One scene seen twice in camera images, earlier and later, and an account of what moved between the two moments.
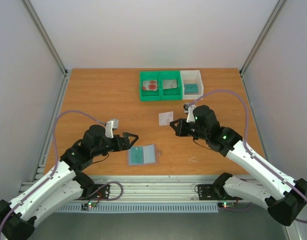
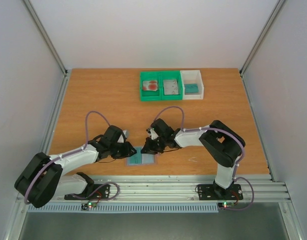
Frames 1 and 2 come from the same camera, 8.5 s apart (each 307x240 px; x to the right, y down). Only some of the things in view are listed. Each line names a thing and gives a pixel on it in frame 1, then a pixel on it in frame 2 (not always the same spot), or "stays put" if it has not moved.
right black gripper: x=183 y=128 → x=152 y=144
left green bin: x=150 y=95 stays put
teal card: x=136 y=155 stays put
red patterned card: x=150 y=85 stays put
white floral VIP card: x=165 y=118 → x=170 y=87
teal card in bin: x=191 y=88 stays put
